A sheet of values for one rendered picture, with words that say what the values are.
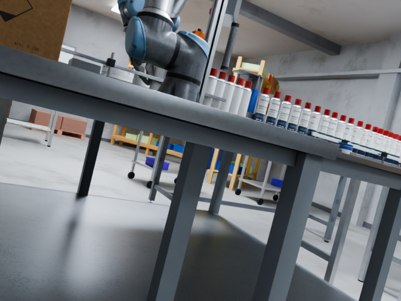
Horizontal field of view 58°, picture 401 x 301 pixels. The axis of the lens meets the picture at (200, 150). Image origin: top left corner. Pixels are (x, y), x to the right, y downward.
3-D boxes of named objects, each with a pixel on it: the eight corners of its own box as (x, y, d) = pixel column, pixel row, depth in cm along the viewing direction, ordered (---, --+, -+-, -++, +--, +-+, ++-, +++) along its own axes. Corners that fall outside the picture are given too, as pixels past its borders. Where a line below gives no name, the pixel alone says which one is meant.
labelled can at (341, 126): (335, 149, 213) (344, 114, 212) (328, 147, 217) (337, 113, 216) (341, 150, 215) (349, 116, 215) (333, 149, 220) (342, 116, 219)
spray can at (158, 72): (156, 98, 164) (167, 54, 164) (160, 98, 160) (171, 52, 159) (145, 95, 162) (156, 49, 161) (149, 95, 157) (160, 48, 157)
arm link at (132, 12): (159, 2, 141) (151, 8, 151) (132, -10, 136) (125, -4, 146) (154, 22, 142) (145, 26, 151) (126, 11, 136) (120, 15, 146)
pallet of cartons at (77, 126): (79, 137, 885) (83, 120, 883) (85, 141, 808) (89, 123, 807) (26, 125, 830) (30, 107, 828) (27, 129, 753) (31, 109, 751)
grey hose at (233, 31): (225, 71, 166) (236, 25, 165) (229, 71, 162) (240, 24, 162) (218, 68, 164) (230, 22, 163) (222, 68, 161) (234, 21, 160)
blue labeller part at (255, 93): (249, 120, 193) (256, 91, 192) (252, 121, 190) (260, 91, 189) (243, 119, 191) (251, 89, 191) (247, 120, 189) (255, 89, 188)
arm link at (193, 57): (207, 83, 115) (219, 41, 115) (169, 69, 109) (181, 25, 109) (192, 83, 126) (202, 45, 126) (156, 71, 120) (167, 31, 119)
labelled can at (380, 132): (378, 160, 233) (386, 129, 232) (375, 160, 229) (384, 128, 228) (369, 159, 237) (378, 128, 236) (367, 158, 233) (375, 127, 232)
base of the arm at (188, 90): (187, 112, 128) (194, 85, 128) (205, 114, 115) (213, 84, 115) (147, 100, 122) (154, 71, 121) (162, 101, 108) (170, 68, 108)
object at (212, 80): (206, 112, 176) (216, 70, 175) (210, 113, 172) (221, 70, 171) (196, 109, 174) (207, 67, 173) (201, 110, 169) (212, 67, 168)
